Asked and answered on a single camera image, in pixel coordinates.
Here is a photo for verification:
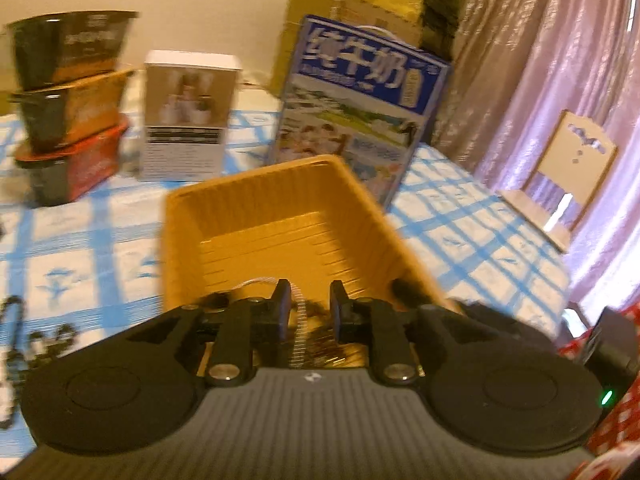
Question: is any dark beaded bracelet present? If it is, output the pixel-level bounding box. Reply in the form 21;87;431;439
25;325;81;361

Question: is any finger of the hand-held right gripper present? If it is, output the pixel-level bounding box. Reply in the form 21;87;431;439
392;277;461;313
457;300;558;350

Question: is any orange label instant rice bowl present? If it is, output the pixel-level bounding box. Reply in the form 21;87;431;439
11;69;136;153

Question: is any cardboard box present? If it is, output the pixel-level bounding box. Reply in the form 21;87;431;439
270;0;346;98
340;0;426;47

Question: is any black instant rice bowl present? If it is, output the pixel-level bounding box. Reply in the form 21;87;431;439
5;10;140;92

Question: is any small white product box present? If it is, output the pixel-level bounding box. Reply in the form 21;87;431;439
137;50;244;183

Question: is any pink patterned curtain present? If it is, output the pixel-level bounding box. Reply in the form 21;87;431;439
435;0;640;311

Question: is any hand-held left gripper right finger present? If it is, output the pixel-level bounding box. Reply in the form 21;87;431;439
329;280;501;387

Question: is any blue checked tablecloth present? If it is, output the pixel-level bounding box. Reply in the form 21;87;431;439
0;80;571;461

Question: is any yellow plastic tray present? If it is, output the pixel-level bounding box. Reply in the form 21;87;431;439
162;155;461;376

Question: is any wooden chair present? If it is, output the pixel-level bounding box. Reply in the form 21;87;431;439
497;109;620;253

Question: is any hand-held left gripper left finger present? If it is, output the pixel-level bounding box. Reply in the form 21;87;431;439
125;279;292;388

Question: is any dark blue milk box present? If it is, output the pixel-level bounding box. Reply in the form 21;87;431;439
265;14;451;211

